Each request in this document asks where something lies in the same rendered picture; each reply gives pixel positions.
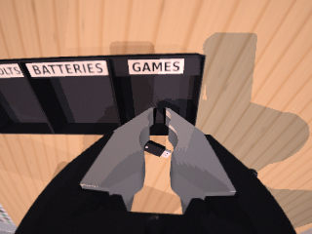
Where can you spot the black usb stick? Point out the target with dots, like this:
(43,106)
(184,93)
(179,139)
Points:
(156,149)

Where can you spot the black rack of three labelled bins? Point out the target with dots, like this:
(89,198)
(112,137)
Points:
(80,99)

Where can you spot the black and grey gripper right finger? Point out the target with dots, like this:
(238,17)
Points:
(203,168)

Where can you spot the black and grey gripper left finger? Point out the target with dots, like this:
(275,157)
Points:
(114,164)

